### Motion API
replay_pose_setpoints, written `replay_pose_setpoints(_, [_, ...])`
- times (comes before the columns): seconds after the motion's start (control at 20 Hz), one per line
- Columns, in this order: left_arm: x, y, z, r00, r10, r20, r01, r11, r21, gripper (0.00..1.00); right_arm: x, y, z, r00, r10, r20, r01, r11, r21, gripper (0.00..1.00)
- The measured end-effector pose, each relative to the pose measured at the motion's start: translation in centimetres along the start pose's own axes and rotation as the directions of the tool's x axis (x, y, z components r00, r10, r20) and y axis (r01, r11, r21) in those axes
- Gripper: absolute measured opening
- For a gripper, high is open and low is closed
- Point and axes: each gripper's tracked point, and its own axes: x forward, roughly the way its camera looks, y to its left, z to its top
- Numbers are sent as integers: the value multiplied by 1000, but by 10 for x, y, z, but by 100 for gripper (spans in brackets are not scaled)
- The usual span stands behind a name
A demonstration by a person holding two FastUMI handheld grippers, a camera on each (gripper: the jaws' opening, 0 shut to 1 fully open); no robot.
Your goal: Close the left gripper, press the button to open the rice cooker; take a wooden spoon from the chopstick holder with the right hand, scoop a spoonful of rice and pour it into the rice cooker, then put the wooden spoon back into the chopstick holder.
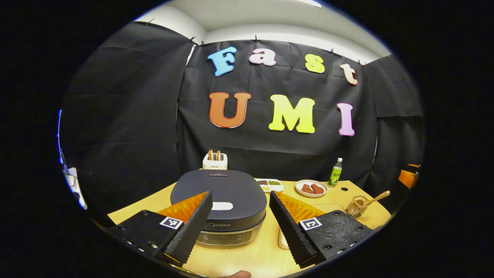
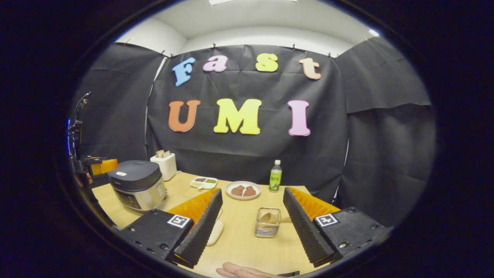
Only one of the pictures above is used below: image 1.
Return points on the dark grey rice cooker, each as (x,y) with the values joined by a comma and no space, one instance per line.
(231,185)

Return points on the white toaster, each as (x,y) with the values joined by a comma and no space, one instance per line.
(215,164)

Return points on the large ceiling light panel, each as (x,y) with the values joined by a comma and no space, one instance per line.
(310,3)

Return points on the row of black cloth clips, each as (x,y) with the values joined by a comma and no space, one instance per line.
(255,38)

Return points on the white side desk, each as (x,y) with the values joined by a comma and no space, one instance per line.
(75,187)

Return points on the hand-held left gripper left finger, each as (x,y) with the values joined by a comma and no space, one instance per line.
(191,231)

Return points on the white divided bean dish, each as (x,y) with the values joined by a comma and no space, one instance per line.
(269,185)

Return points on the green drink bottle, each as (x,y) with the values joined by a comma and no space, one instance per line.
(335,175)

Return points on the wooden spoon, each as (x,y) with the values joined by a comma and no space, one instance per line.
(376,199)

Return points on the white round plate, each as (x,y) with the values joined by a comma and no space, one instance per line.
(299,189)

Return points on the black backdrop cloth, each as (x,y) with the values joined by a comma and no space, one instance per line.
(127,116)

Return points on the orange chair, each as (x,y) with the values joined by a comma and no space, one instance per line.
(408,177)

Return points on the red meat piece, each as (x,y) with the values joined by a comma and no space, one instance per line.
(307,189)
(317,189)

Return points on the clear box of white rice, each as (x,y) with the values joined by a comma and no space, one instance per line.
(283,239)

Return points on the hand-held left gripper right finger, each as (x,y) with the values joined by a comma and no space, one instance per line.
(289,229)

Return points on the computer monitor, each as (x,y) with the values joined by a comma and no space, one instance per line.
(60,135)

